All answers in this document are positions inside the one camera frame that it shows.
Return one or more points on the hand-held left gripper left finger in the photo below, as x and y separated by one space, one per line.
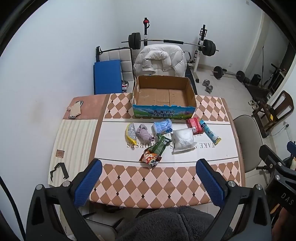
89 183

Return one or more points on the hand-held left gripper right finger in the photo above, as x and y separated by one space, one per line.
211 183

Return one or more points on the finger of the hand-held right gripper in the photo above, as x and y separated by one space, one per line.
271 158
292 148

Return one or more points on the patterned table cover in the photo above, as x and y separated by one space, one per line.
120 185

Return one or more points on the beige round chair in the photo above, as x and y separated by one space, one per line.
247 129

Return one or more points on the small brown square patch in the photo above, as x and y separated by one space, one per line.
60 153

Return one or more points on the dark wooden chair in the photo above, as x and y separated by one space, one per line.
260 111

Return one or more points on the blue tube packet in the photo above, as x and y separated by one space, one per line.
209 132

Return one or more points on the white plastic bag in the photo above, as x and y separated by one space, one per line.
183 140

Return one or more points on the grey fleece clothing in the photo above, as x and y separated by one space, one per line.
173 224

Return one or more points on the red packet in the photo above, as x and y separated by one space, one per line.
193 125

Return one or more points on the green snack packet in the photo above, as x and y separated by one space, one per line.
161 146

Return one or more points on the orange snack packet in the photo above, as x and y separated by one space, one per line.
149 160

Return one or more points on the yellow sponge with silver scrubber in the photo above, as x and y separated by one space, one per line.
131 134

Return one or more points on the purple cloth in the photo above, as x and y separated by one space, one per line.
143 134

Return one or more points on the small cardboard piece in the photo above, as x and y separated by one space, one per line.
75 109

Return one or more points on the blue face mask packet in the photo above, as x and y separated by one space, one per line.
161 126

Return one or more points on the black weight plates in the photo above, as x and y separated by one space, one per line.
255 79

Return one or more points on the black phone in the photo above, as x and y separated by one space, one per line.
80 102

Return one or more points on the open cardboard box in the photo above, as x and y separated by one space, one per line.
161 113

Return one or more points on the chrome dumbbell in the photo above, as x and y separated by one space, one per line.
205 82
210 88

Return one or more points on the short barbell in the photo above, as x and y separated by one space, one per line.
227 74

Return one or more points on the blue folded mat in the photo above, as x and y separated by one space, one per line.
107 76

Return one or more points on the white padded chair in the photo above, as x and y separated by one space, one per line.
124 62

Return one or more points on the white weight bench rack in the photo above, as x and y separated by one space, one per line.
200 47

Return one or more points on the white puffer jacket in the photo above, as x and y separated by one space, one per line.
159 58

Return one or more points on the barbell with black plates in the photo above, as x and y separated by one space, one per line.
171 41

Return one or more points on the black plastic bracket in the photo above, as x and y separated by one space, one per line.
65 172

